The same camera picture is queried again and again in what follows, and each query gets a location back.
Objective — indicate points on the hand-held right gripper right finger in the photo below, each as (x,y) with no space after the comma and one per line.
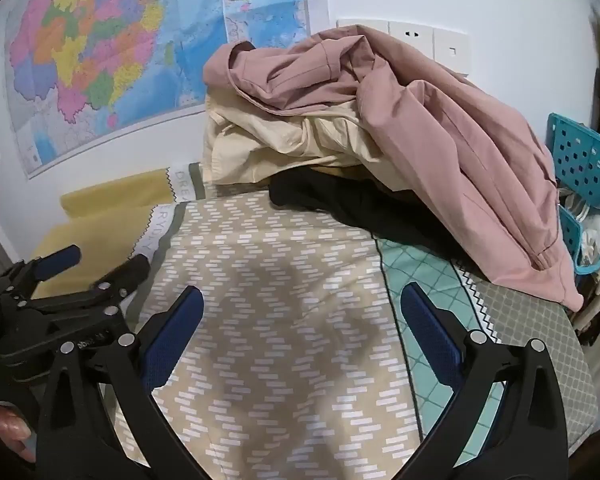
(430,332)

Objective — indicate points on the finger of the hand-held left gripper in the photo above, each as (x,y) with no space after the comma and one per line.
(55,262)
(125,275)

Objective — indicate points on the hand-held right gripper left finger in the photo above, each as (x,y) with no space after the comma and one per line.
(177,335)

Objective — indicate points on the pink jacket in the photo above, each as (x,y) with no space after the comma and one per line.
(430,135)

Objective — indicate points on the person's left hand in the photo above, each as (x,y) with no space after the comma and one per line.
(5,427)

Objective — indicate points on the patterned bedsheet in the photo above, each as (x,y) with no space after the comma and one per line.
(280,285)

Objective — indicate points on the black garment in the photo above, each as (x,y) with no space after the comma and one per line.
(330,200)

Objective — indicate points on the teal plastic basket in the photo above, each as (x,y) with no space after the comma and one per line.
(580,160)
(571,232)

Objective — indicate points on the beige garment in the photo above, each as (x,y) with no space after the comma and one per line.
(260,145)

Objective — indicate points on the cream cloth bundle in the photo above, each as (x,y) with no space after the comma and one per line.
(597,232)

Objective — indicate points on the colourful wall map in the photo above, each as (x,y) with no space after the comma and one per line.
(130,50)

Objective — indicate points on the white wall socket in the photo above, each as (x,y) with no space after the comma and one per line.
(450,50)
(412,32)

